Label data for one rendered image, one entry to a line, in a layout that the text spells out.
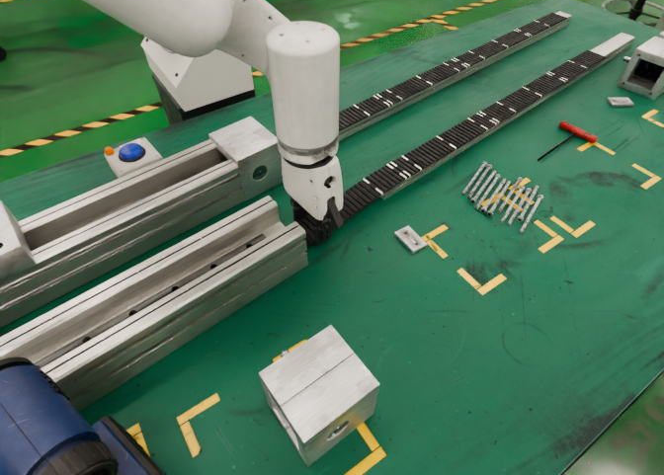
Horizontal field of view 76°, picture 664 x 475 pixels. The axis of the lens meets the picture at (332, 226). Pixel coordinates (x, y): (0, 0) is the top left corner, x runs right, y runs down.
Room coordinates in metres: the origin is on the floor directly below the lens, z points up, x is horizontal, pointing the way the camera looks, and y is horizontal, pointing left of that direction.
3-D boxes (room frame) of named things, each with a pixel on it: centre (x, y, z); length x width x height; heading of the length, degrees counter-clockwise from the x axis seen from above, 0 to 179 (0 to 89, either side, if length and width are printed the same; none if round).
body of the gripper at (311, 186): (0.48, 0.03, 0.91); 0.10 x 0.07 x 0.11; 39
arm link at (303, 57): (0.48, 0.03, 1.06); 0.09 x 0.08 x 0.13; 17
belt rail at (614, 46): (0.88, -0.45, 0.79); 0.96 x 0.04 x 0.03; 130
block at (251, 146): (0.63, 0.16, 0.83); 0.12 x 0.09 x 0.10; 40
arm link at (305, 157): (0.48, 0.03, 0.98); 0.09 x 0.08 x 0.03; 39
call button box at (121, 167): (0.61, 0.36, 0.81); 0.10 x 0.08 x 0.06; 40
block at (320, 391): (0.20, 0.02, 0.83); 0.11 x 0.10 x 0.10; 37
